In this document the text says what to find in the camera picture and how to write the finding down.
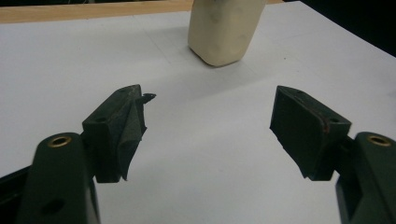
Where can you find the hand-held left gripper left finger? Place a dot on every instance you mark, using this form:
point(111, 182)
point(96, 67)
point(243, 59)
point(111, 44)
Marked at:
point(115, 140)

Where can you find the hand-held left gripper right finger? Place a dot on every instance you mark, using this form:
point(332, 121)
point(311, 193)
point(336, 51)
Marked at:
point(306, 133)

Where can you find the cream square cup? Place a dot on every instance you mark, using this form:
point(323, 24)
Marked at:
point(222, 31)

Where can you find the white table sheet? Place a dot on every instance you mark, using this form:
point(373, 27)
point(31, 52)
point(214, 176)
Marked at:
point(202, 124)

